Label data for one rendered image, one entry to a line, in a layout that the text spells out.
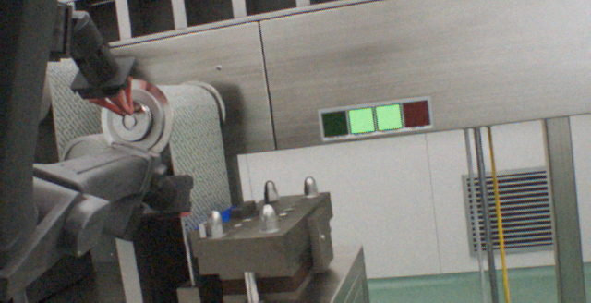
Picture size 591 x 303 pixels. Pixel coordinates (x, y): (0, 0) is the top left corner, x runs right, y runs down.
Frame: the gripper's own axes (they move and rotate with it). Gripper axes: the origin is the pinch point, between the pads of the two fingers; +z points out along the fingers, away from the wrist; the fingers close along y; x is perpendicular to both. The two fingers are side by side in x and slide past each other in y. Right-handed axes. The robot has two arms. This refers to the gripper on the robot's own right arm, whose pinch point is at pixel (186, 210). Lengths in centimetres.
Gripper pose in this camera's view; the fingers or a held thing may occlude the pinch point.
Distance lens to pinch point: 107.5
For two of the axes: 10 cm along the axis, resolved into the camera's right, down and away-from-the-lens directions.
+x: 0.0, -9.0, 4.3
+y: 9.7, -1.1, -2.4
